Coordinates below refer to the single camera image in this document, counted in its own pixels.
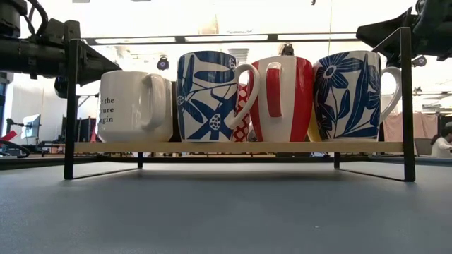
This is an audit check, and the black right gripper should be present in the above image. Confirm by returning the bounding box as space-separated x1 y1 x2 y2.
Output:
355 0 452 68

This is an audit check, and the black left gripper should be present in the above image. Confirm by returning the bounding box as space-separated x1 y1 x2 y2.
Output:
44 37 123 99

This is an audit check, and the olive green mug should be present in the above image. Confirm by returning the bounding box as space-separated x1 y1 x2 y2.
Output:
97 70 174 143

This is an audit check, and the white mug blue flower print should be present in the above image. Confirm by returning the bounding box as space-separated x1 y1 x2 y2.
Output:
312 49 403 142

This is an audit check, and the yellow orange mug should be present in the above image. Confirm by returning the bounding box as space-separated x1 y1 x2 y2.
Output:
306 105 323 143

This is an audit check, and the red white striped mug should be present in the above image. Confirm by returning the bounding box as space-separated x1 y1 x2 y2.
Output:
248 55 315 143

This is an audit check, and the white mug blue leaf print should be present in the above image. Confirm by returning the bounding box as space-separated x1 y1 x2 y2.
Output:
175 50 261 143

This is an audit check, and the white mug with striped handle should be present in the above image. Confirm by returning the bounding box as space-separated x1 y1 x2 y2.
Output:
231 83 252 143

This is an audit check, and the background computer monitor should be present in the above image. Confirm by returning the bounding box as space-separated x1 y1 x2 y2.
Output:
20 114 42 140

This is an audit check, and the pink cloth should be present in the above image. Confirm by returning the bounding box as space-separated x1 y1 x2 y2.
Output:
383 111 439 143

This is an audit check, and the red flat object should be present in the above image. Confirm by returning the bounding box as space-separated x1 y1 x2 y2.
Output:
0 129 18 143

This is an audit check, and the grey chair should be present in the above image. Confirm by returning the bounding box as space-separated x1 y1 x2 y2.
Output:
413 137 434 157

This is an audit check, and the person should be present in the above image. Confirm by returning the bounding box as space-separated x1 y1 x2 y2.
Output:
429 121 452 159

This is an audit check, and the blue-grey table mat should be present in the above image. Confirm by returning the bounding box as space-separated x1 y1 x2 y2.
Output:
0 160 452 254

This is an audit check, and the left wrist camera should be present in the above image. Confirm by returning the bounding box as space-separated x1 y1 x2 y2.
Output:
45 19 81 47

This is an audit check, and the thin hanging cord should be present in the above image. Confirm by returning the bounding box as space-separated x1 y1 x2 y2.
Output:
327 0 333 56

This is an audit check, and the black metal table frame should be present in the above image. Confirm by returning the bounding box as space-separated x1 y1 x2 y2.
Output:
81 32 358 45

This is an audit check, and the wooden shelf black metal frame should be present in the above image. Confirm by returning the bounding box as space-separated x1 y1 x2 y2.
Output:
63 27 417 183

